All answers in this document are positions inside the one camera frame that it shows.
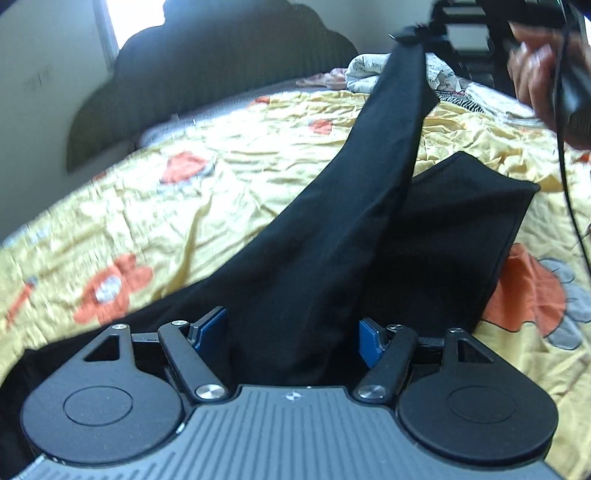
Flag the pink cloth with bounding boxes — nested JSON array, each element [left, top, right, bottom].
[[294, 67, 352, 92]]

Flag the yellow carrot-print bedspread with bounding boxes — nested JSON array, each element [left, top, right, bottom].
[[0, 85, 591, 480]]

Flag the black cable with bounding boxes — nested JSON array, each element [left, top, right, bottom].
[[553, 0, 591, 261]]

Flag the window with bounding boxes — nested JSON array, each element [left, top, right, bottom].
[[92, 0, 168, 71]]

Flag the black pants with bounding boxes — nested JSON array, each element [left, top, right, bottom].
[[0, 28, 542, 480]]

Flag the person's right hand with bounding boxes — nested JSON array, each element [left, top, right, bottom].
[[505, 22, 575, 127]]

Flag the white printed crumpled blanket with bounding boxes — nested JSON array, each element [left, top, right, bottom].
[[345, 52, 548, 127]]

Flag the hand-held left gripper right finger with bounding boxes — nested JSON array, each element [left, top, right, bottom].
[[352, 318, 498, 403]]

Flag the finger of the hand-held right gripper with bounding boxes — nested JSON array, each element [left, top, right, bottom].
[[389, 21, 451, 48]]

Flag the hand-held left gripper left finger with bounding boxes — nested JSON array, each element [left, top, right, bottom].
[[83, 307, 229, 402]]

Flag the dark cloud-shaped headboard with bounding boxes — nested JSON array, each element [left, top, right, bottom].
[[65, 2, 360, 175]]

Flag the grey patterned pillow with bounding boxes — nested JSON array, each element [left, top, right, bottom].
[[137, 78, 303, 147]]

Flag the black slatted frame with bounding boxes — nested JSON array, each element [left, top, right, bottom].
[[429, 0, 509, 89]]

